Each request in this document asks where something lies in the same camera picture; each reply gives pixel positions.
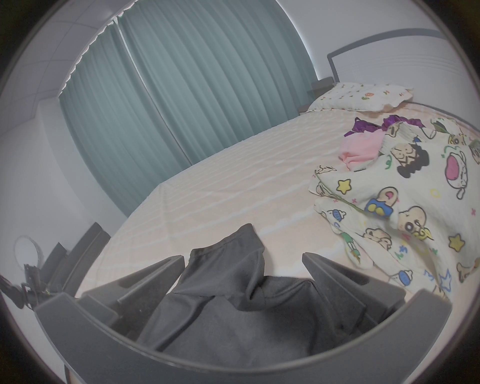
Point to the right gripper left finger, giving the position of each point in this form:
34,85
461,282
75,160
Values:
131,296

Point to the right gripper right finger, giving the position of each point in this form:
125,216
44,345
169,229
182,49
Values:
360,292

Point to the black T-shirt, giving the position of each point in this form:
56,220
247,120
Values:
232,322

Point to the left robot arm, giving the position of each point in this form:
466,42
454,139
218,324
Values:
32,285

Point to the bed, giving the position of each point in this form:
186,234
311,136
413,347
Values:
243,180

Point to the black chest of drawers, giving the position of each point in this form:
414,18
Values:
82,255

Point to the white printed pyjama garment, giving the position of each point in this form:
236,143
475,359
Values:
412,187

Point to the pink garment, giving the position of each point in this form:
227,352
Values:
360,150

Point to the purple satin garment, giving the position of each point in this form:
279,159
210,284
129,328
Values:
363,125

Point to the white printed pillow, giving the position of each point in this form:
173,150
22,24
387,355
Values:
356,95

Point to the grey bedside table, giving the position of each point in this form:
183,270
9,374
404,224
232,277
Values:
318,90

